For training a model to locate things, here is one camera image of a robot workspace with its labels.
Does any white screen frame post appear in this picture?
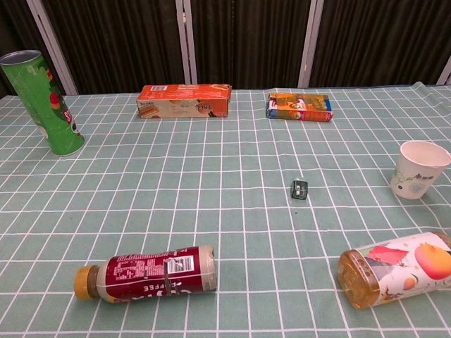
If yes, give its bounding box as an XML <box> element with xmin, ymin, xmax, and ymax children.
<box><xmin>436</xmin><ymin>56</ymin><xmax>451</xmax><ymax>85</ymax></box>
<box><xmin>26</xmin><ymin>0</ymin><xmax>79</xmax><ymax>96</ymax></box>
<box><xmin>297</xmin><ymin>0</ymin><xmax>324</xmax><ymax>89</ymax></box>
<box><xmin>175</xmin><ymin>0</ymin><xmax>198</xmax><ymax>85</ymax></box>

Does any green chips can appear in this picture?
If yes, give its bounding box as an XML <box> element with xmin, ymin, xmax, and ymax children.
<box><xmin>0</xmin><ymin>49</ymin><xmax>86</xmax><ymax>156</ymax></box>

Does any fruit label juice bottle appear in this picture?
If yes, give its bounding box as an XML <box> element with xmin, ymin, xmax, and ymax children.
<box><xmin>337</xmin><ymin>230</ymin><xmax>451</xmax><ymax>311</ymax></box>

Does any orange cardboard snack box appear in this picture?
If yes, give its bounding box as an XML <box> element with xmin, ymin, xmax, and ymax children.
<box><xmin>136</xmin><ymin>83</ymin><xmax>233</xmax><ymax>120</ymax></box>

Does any green grid-patterned table mat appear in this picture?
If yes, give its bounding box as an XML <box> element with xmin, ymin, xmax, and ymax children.
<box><xmin>0</xmin><ymin>81</ymin><xmax>451</xmax><ymax>338</ymax></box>

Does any white paper cup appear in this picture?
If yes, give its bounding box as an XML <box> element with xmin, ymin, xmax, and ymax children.
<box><xmin>389</xmin><ymin>139</ymin><xmax>451</xmax><ymax>201</ymax></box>

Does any small silver clip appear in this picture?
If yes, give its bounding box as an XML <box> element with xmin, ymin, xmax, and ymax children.
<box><xmin>290</xmin><ymin>179</ymin><xmax>309</xmax><ymax>201</ymax></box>

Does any colourful printed snack box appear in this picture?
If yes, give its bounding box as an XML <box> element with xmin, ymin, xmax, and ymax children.
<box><xmin>265</xmin><ymin>92</ymin><xmax>334</xmax><ymax>123</ymax></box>

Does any dark pleated screen panel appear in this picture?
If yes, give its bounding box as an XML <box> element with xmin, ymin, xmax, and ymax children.
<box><xmin>0</xmin><ymin>0</ymin><xmax>66</xmax><ymax>99</ymax></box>
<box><xmin>42</xmin><ymin>0</ymin><xmax>186</xmax><ymax>95</ymax></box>
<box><xmin>191</xmin><ymin>0</ymin><xmax>313</xmax><ymax>89</ymax></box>
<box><xmin>309</xmin><ymin>0</ymin><xmax>451</xmax><ymax>88</ymax></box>

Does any red label coffee bottle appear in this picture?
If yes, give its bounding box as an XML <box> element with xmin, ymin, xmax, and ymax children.
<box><xmin>73</xmin><ymin>245</ymin><xmax>218</xmax><ymax>303</ymax></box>

